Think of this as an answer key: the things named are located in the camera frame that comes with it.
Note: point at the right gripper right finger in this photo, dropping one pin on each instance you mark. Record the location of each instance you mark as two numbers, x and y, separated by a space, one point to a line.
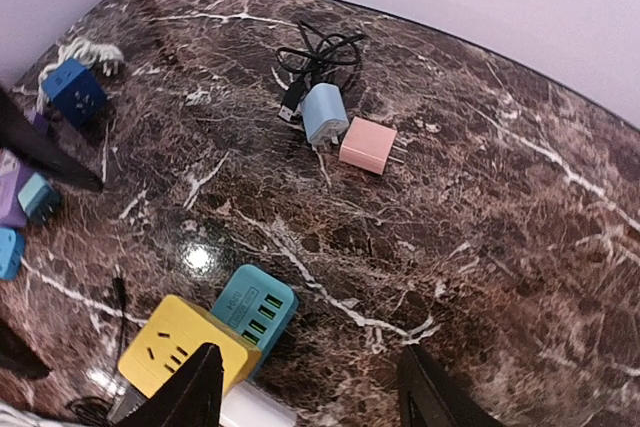
428 397

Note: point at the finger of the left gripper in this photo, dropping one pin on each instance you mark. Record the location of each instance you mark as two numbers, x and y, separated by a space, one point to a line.
39 152
17 357

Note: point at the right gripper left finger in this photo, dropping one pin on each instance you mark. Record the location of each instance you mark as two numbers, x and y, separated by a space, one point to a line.
190 398

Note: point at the white usb charger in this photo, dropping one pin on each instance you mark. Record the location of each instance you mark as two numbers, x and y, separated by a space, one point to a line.
245 405

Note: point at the yellow cube socket adapter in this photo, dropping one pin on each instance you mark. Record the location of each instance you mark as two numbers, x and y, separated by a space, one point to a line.
173 333

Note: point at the teal power strip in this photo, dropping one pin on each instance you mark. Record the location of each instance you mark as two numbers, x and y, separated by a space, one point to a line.
258 307

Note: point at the black power adapter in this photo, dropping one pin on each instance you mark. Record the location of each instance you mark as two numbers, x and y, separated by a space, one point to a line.
92 410

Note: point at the small teal plug adapter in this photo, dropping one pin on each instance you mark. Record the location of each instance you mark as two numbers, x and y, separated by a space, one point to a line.
38 199

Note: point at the purple power strip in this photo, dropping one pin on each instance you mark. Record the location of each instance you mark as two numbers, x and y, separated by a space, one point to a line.
14 175

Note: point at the dark blue cube adapter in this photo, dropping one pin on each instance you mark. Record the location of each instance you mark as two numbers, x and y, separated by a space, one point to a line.
75 92

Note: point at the blue square socket adapter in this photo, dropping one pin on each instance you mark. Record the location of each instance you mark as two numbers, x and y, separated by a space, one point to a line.
12 245

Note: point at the pink charger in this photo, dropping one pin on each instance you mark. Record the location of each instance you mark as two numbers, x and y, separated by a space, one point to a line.
367 145

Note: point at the light blue charger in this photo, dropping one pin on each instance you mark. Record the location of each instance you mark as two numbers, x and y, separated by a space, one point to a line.
323 114

